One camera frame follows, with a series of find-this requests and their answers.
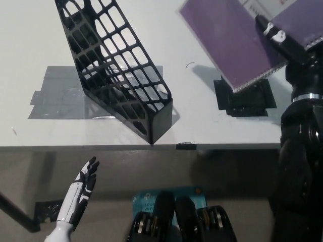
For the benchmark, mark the black table leg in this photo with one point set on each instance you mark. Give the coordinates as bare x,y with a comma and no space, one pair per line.
17,214

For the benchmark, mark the purple spiral notebook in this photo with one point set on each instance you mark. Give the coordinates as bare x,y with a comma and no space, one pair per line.
227,37

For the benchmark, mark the small black tape strip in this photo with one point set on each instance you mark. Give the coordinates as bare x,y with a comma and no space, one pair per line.
186,146

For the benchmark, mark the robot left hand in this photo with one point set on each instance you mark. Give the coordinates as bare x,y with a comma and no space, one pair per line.
75,196

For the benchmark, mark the black mesh magazine stand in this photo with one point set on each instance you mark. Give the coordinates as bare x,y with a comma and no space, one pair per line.
160,118

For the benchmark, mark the black square tape patch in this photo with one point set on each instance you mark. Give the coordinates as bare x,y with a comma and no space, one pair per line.
249,103

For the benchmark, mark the black floor tape patch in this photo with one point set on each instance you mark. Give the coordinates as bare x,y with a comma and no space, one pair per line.
48,209

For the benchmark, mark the grey tape patch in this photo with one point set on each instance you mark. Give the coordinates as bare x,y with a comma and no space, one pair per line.
58,100

